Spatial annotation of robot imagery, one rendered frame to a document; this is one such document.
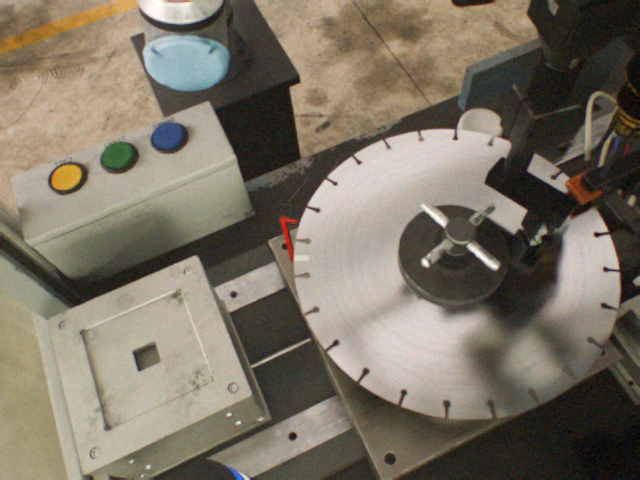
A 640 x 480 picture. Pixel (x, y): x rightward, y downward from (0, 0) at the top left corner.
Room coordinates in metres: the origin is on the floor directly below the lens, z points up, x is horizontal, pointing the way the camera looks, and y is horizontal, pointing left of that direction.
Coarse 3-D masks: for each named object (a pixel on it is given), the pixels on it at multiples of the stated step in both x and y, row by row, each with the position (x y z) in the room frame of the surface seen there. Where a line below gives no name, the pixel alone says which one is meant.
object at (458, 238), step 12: (432, 204) 0.27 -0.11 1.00; (492, 204) 0.26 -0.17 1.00; (432, 216) 0.26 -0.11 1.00; (444, 216) 0.26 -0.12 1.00; (480, 216) 0.25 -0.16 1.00; (444, 228) 0.24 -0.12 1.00; (456, 228) 0.24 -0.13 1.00; (468, 228) 0.24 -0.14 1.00; (444, 240) 0.23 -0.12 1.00; (456, 240) 0.23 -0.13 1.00; (468, 240) 0.22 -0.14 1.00; (432, 252) 0.22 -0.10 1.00; (444, 252) 0.22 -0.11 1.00; (456, 252) 0.22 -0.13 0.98; (480, 252) 0.21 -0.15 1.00; (432, 264) 0.21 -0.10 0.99; (492, 264) 0.20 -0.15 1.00
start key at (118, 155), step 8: (112, 144) 0.48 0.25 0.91; (120, 144) 0.48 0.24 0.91; (128, 144) 0.48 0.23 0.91; (104, 152) 0.47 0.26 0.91; (112, 152) 0.47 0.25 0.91; (120, 152) 0.46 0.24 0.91; (128, 152) 0.46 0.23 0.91; (104, 160) 0.46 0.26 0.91; (112, 160) 0.45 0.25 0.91; (120, 160) 0.45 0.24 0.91; (128, 160) 0.45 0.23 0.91; (112, 168) 0.45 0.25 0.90; (120, 168) 0.44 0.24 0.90
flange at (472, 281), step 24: (456, 216) 0.27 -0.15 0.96; (408, 240) 0.25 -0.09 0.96; (432, 240) 0.24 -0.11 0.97; (480, 240) 0.24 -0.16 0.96; (504, 240) 0.24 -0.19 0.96; (408, 264) 0.23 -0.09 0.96; (456, 264) 0.21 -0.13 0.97; (480, 264) 0.22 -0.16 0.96; (504, 264) 0.21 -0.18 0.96; (432, 288) 0.20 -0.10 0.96; (456, 288) 0.19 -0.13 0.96; (480, 288) 0.19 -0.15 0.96
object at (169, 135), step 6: (162, 126) 0.50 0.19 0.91; (168, 126) 0.50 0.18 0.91; (174, 126) 0.50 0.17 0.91; (156, 132) 0.49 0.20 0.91; (162, 132) 0.49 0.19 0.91; (168, 132) 0.49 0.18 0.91; (174, 132) 0.49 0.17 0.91; (180, 132) 0.48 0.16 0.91; (156, 138) 0.48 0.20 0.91; (162, 138) 0.48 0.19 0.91; (168, 138) 0.48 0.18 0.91; (174, 138) 0.48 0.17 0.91; (180, 138) 0.48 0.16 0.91; (156, 144) 0.47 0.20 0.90; (162, 144) 0.47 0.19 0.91; (168, 144) 0.47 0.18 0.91; (174, 144) 0.47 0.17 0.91
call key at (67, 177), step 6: (60, 168) 0.46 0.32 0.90; (66, 168) 0.46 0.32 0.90; (72, 168) 0.45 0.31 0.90; (78, 168) 0.45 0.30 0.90; (54, 174) 0.45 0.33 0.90; (60, 174) 0.45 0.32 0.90; (66, 174) 0.45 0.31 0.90; (72, 174) 0.44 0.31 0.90; (78, 174) 0.44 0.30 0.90; (54, 180) 0.44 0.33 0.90; (60, 180) 0.44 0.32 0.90; (66, 180) 0.44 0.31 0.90; (72, 180) 0.44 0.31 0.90; (78, 180) 0.43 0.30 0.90; (54, 186) 0.43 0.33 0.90; (60, 186) 0.43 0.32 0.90; (66, 186) 0.43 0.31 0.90; (72, 186) 0.43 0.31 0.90
